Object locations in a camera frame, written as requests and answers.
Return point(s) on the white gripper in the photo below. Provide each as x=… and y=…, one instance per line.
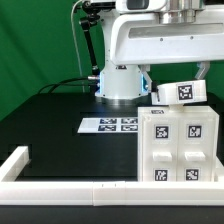
x=139, y=39

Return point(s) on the white block with markers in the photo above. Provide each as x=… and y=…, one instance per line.
x=180, y=93

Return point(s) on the white door panel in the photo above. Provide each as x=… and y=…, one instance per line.
x=159, y=149
x=195, y=149

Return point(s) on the white cabinet body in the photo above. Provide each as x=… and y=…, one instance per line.
x=177, y=143

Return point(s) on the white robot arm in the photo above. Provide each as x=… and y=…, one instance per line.
x=123, y=82

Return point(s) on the white U-shaped fence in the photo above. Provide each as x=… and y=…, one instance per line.
x=120, y=193

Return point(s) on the white marker base plate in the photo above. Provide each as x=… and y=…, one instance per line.
x=109, y=125

